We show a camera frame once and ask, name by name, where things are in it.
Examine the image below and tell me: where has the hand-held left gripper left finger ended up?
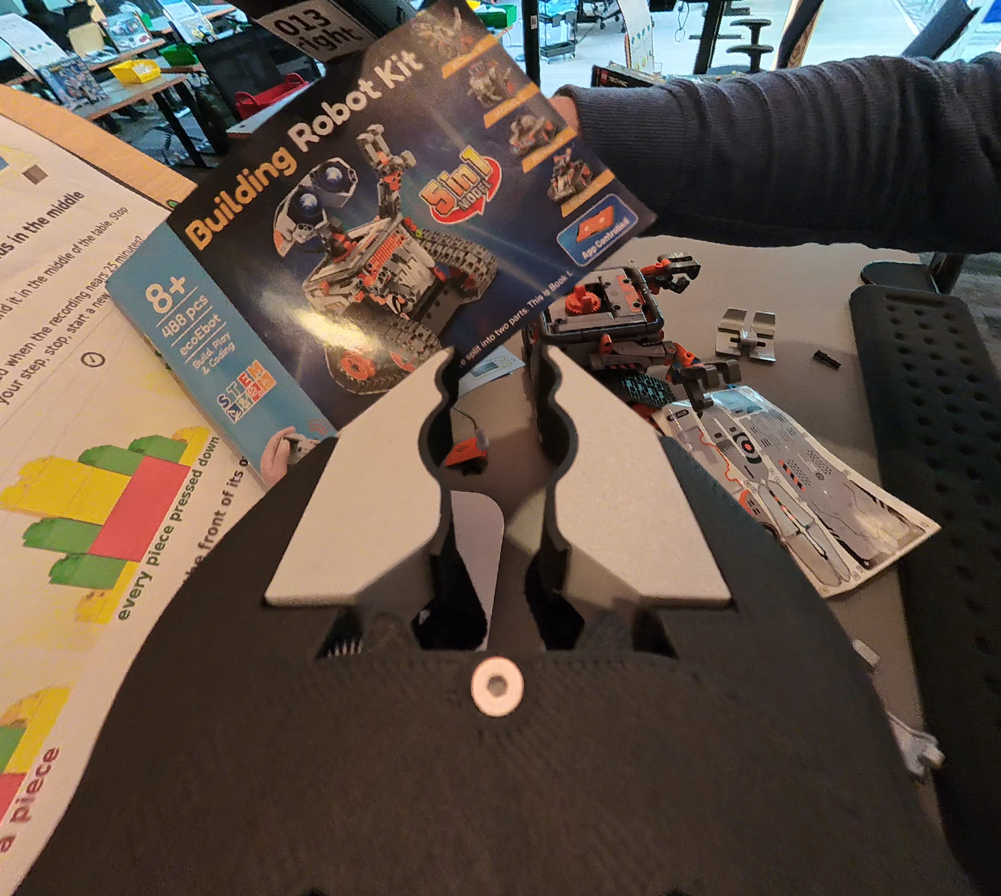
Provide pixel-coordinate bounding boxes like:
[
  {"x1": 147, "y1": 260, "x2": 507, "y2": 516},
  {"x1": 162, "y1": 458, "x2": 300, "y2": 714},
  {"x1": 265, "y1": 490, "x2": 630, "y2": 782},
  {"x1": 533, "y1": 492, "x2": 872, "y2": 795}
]
[{"x1": 263, "y1": 348, "x2": 458, "y2": 613}]

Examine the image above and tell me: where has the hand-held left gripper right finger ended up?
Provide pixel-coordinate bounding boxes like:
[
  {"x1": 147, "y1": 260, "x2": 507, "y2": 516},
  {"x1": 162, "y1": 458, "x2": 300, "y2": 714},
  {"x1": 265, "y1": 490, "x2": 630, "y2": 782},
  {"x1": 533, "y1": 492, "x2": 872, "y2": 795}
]
[{"x1": 540, "y1": 347, "x2": 735, "y2": 614}]

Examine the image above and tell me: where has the white sticker sheet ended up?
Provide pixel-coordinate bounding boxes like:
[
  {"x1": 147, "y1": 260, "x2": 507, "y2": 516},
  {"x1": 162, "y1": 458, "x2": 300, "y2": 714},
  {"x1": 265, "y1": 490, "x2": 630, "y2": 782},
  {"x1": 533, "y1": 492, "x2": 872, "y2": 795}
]
[{"x1": 651, "y1": 384, "x2": 941, "y2": 597}]

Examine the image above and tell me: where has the building instruction booklet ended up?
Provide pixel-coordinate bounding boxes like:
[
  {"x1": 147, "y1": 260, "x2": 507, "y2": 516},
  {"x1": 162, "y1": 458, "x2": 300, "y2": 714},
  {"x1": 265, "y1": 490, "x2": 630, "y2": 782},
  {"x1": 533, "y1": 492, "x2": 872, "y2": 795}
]
[{"x1": 105, "y1": 0, "x2": 660, "y2": 492}]

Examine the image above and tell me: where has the grey orange tracked toy robot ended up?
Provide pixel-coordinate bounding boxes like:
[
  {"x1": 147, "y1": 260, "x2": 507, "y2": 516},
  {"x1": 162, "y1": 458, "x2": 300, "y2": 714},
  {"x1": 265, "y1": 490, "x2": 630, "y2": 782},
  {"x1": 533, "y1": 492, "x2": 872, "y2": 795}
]
[{"x1": 522, "y1": 251, "x2": 741, "y2": 421}]

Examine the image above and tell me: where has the person's right forearm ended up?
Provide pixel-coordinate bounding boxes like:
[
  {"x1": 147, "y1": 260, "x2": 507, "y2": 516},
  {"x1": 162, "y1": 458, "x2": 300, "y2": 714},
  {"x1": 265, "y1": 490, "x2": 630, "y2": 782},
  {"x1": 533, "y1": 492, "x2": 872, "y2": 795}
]
[{"x1": 551, "y1": 53, "x2": 1001, "y2": 253}]

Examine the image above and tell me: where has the orange toy cone part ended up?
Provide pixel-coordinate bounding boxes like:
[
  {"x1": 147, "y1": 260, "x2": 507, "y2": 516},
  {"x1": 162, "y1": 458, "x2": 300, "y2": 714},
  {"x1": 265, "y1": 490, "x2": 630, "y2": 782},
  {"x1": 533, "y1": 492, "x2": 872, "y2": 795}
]
[{"x1": 444, "y1": 433, "x2": 491, "y2": 472}]

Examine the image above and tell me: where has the grey toy plate assembly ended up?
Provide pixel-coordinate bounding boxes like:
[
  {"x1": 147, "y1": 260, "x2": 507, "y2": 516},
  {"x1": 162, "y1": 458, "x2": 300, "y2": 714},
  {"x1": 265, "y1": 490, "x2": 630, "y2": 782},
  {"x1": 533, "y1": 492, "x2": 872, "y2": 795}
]
[{"x1": 715, "y1": 308, "x2": 779, "y2": 364}]

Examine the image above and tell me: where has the white printed task sheet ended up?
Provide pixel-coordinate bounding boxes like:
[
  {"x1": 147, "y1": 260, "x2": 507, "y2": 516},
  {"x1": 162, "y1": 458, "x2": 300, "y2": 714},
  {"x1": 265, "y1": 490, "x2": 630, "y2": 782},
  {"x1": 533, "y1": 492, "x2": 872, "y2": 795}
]
[{"x1": 0, "y1": 104, "x2": 271, "y2": 896}]

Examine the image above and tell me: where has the white sign board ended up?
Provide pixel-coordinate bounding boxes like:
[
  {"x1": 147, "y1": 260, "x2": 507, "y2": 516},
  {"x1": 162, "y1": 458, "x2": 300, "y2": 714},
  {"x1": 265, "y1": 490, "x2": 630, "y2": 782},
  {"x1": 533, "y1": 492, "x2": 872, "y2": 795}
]
[{"x1": 606, "y1": 0, "x2": 655, "y2": 77}]

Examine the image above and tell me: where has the black office chair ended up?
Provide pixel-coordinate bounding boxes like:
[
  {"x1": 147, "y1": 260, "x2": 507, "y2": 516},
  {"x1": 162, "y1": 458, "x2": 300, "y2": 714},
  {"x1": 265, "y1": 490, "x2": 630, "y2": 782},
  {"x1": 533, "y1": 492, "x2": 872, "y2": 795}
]
[{"x1": 774, "y1": 0, "x2": 847, "y2": 71}]

